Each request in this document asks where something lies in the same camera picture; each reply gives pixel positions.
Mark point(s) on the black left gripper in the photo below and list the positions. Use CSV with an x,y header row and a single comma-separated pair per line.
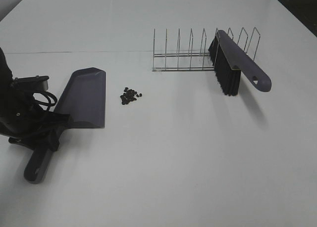
x,y
23,115

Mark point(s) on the grey plastic dustpan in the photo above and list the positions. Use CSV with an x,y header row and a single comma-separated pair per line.
x,y
84,99

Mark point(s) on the pile of coffee beans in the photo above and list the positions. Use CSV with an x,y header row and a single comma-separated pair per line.
x,y
129,95

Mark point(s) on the grey brush black bristles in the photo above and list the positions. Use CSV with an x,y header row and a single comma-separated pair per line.
x,y
230,61

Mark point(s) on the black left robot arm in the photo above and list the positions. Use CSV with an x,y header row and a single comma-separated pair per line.
x,y
6,79

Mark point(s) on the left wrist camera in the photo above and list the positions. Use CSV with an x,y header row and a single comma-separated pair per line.
x,y
36,83

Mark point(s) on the metal wire dish rack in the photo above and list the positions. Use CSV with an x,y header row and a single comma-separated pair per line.
x,y
185,58

